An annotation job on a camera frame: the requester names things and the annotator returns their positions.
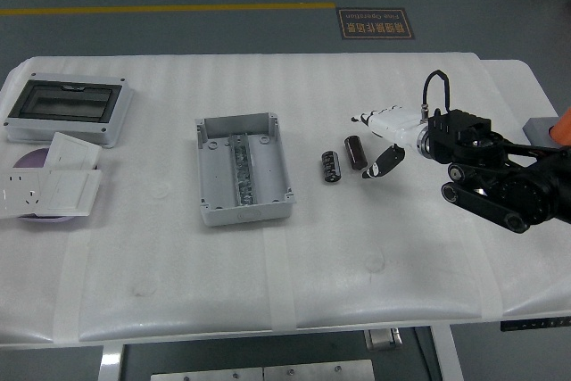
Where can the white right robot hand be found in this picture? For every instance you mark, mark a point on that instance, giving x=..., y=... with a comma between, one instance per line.
x=394, y=124

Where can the black cylindrical battery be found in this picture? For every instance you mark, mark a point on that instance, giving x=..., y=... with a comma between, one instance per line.
x=355, y=152
x=330, y=167

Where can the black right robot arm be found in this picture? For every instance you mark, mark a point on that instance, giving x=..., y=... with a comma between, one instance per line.
x=464, y=131

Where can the open grey junction box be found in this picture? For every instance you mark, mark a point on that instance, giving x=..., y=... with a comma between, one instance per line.
x=216, y=184

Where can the grey box with dark window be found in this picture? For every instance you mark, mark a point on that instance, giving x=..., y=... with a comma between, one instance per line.
x=62, y=122

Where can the brown floor sign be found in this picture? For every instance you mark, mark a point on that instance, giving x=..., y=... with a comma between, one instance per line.
x=375, y=24

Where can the white foam mat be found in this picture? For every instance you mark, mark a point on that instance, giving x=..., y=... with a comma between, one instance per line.
x=357, y=242

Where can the grey block base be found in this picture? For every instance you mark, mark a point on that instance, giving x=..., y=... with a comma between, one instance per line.
x=537, y=127

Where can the white table leg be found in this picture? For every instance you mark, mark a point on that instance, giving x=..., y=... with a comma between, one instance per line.
x=110, y=363
x=448, y=354

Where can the black table control panel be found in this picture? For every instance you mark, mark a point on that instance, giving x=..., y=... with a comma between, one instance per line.
x=535, y=324

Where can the purple round disc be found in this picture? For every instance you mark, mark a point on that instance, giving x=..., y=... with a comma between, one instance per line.
x=31, y=160

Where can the white socket panel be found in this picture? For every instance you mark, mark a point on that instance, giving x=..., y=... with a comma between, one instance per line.
x=18, y=193

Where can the metal rail inside box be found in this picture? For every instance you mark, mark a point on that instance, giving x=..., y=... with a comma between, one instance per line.
x=242, y=167

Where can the grey metal bracket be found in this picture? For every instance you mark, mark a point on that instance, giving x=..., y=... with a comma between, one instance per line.
x=383, y=340

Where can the grey metal base plate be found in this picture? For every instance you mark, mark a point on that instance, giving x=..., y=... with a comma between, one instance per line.
x=319, y=371
x=205, y=375

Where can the white switch panel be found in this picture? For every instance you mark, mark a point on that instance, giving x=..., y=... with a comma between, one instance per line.
x=67, y=191
x=71, y=151

